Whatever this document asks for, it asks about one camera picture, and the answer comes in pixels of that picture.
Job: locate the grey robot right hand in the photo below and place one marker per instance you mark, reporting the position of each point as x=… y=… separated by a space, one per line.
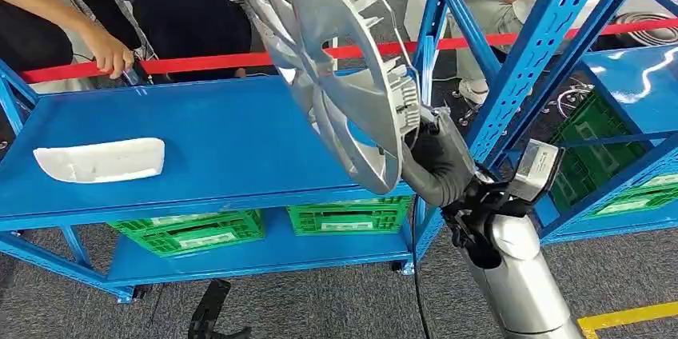
x=437 y=167

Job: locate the silver wheel hubcap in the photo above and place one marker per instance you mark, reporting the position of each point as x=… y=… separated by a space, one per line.
x=365 y=103

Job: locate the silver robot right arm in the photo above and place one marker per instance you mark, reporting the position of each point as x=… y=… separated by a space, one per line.
x=519 y=283

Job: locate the black stool with chrome base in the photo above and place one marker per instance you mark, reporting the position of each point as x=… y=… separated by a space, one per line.
x=574 y=95

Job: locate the blue metal shelf rack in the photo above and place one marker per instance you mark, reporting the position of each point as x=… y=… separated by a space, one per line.
x=238 y=140
x=657 y=119

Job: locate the yellow floor tape rectangle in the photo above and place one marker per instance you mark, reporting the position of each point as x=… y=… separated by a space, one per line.
x=625 y=318

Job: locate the red barrier tape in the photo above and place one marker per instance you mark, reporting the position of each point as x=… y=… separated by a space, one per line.
x=212 y=63

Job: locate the black robot foot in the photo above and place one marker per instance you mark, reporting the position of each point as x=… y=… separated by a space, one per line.
x=209 y=310

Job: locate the white plastic car part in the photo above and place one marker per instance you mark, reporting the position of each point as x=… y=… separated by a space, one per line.
x=100 y=162

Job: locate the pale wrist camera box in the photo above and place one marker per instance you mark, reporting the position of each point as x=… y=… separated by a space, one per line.
x=535 y=167

